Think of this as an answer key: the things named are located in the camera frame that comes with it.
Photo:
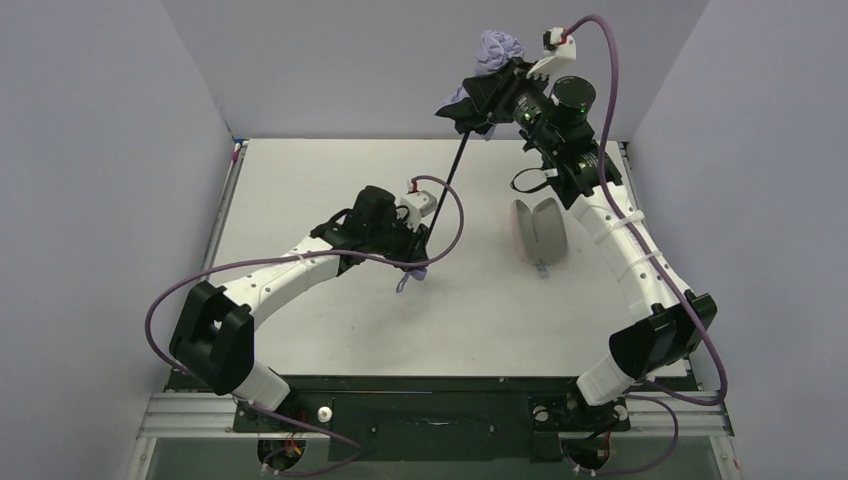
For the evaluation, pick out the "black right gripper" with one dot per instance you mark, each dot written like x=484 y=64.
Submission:
x=500 y=93

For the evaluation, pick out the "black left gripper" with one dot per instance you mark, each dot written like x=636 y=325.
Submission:
x=411 y=242

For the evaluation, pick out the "lilac folding umbrella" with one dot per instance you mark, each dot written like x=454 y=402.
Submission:
x=496 y=48

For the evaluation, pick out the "pink umbrella case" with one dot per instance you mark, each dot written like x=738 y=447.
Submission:
x=539 y=234

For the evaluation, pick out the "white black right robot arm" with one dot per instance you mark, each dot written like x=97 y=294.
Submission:
x=667 y=316

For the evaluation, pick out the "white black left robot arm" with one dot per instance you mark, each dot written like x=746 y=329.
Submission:
x=215 y=334

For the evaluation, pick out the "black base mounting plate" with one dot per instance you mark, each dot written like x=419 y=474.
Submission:
x=394 y=418

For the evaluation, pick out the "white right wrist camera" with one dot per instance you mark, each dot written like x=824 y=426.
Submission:
x=560 y=52

